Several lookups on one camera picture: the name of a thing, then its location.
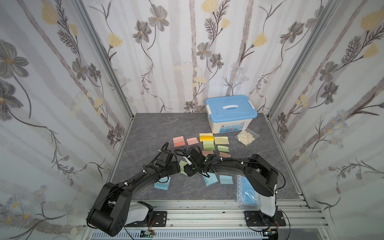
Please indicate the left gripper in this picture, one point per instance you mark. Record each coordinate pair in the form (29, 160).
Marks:
(176, 167)

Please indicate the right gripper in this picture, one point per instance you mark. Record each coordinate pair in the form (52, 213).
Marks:
(194, 167)

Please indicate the pink memo pad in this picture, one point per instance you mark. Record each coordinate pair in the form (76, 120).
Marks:
(179, 141)
(206, 153)

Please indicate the blue memo pad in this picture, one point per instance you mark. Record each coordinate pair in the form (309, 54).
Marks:
(163, 183)
(210, 179)

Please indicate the green memo pad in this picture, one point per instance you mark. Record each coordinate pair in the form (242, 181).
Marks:
(208, 145)
(182, 164)

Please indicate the torn pink memo page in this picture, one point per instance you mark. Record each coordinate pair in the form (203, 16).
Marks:
(224, 155)

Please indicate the yellow memo pad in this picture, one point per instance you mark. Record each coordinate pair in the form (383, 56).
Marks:
(206, 137)

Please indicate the torn green memo page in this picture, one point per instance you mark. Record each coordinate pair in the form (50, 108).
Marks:
(224, 149)

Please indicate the torn blue memo page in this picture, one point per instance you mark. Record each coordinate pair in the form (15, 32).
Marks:
(226, 180)

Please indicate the torn yellow memo page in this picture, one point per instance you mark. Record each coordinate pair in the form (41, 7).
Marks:
(221, 140)

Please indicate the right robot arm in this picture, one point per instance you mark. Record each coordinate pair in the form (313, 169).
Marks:
(262, 176)

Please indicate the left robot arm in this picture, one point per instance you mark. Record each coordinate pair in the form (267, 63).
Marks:
(110, 210)

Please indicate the bag of blue face masks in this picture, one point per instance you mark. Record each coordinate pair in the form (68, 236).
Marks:
(246, 194)

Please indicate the white storage box blue lid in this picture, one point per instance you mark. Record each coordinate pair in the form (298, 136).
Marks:
(230, 113)

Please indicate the small circuit board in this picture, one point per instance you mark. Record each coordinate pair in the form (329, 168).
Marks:
(147, 234)

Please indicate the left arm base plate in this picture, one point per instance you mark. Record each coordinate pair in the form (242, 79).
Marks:
(155, 219)

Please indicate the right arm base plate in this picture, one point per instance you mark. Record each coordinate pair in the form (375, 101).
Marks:
(258, 219)

